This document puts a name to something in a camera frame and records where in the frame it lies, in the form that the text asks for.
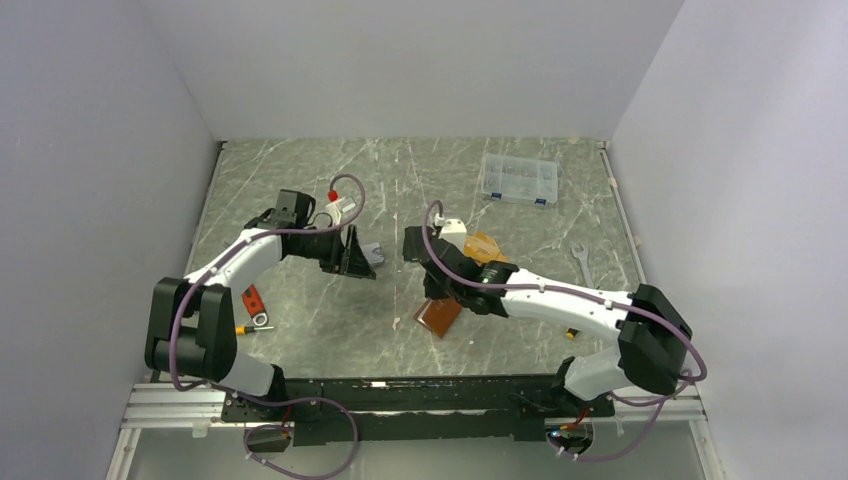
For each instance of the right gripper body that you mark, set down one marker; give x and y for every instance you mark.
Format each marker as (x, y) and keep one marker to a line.
(457, 293)

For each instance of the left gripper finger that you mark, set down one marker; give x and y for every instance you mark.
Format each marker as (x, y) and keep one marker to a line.
(355, 264)
(353, 249)

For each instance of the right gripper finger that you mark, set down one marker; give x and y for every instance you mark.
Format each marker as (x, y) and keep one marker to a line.
(434, 285)
(413, 248)

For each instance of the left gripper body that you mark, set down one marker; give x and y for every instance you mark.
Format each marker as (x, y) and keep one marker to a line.
(323, 246)

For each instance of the brown leather card holder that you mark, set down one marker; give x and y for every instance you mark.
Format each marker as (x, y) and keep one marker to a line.
(437, 316)

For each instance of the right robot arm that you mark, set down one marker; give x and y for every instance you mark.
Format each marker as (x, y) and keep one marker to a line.
(647, 338)

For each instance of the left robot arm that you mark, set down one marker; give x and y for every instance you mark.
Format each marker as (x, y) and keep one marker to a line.
(192, 331)

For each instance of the orange card stack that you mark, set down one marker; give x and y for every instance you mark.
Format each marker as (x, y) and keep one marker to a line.
(483, 249)

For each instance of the clear plastic organizer box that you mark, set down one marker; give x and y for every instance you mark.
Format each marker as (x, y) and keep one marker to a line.
(519, 180)

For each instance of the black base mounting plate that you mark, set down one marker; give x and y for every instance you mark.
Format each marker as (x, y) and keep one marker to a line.
(520, 407)

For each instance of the silver open-end spanner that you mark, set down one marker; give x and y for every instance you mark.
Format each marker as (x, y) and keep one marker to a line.
(581, 254)

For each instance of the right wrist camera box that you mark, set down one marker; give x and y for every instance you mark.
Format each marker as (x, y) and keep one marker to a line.
(453, 231)

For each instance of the red handled adjustable wrench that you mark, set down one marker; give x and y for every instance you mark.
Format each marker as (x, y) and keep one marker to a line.
(255, 306)

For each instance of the yellow handled screwdriver left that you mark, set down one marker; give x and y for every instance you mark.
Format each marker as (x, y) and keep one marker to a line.
(246, 330)

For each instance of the aluminium rail frame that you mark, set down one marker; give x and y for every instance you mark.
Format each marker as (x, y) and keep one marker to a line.
(159, 406)

